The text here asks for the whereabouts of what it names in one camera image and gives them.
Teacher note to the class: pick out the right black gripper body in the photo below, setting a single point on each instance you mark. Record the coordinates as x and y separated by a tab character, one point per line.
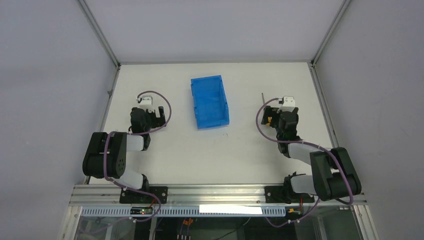
273	114

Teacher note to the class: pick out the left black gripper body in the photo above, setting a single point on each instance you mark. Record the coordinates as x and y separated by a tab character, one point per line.
156	117

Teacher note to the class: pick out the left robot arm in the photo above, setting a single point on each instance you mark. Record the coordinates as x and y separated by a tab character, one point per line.
106	155

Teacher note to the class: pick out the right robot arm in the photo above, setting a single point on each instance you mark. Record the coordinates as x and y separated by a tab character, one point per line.
333	176

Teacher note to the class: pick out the blue plastic bin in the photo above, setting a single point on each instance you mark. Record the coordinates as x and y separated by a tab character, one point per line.
210	104

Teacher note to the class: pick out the small green circuit board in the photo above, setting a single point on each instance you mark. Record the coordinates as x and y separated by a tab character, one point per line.
141	211

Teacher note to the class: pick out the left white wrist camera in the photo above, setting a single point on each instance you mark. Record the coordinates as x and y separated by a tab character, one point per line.
145	102

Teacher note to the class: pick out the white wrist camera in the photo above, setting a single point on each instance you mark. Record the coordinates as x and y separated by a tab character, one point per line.
145	102
288	104

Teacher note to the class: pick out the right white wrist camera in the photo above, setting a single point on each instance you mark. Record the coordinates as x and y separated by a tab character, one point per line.
288	104

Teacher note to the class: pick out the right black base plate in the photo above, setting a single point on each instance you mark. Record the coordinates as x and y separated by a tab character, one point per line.
286	195

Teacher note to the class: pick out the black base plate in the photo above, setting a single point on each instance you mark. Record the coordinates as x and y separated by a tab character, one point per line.
131	197
286	195

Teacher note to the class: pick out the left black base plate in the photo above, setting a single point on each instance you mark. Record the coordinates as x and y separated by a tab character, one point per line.
131	197

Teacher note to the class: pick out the aluminium front rail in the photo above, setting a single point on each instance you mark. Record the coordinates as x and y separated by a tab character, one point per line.
178	194

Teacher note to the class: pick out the slotted cable duct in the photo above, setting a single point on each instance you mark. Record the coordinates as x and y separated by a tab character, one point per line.
203	210

